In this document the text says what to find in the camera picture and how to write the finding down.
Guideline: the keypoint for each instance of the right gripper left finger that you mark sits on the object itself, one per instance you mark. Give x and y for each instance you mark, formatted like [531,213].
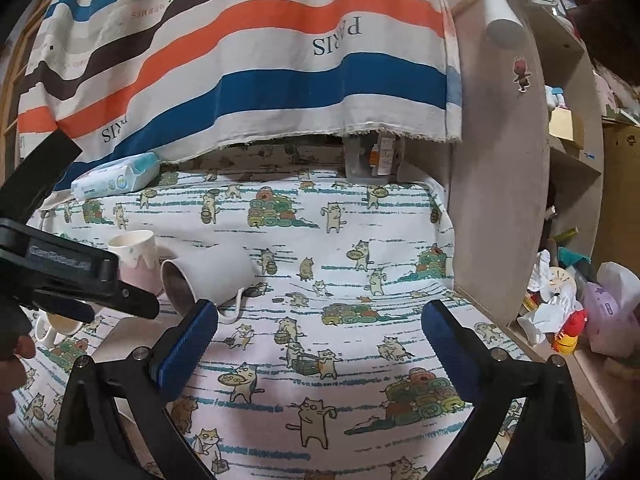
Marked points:
[91,442]

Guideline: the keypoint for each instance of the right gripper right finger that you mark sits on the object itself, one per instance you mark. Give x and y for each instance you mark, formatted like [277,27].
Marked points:
[548,441]

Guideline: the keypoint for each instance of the left hand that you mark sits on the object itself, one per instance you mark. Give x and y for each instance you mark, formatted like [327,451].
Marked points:
[13,376]

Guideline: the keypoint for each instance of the white pink text mug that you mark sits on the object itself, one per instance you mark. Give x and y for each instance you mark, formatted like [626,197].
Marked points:
[49,326]

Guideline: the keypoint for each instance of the wooden shelf unit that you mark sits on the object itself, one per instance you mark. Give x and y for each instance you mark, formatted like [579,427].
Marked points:
[578,177]

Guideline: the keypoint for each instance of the pink and cream mug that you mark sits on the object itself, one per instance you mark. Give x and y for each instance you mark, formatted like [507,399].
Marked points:
[139,264]

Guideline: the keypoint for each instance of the red yellow toy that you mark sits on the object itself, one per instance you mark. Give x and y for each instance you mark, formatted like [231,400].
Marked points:
[565,342]

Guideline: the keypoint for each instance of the pale purple clock toy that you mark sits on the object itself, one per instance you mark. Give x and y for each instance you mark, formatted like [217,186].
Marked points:
[609,330]

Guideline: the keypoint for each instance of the wet wipes pack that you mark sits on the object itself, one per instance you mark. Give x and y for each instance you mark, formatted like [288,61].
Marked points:
[126,175]

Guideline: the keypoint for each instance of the grey white mug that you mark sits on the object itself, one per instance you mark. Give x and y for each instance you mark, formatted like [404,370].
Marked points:
[219,274]

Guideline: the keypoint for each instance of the striped Paris blanket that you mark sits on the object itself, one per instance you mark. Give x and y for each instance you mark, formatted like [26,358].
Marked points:
[181,78]

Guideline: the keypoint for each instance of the yellow box on shelf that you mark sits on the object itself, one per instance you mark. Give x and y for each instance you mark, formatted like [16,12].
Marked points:
[567,126]

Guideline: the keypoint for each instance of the small box under blanket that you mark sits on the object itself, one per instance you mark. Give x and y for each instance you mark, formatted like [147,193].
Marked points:
[372,158]

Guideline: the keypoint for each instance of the cartoon sticker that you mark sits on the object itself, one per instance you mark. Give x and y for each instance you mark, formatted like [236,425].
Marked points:
[521,74]

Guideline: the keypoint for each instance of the wooden window frame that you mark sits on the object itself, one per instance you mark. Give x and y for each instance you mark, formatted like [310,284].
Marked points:
[10,96]

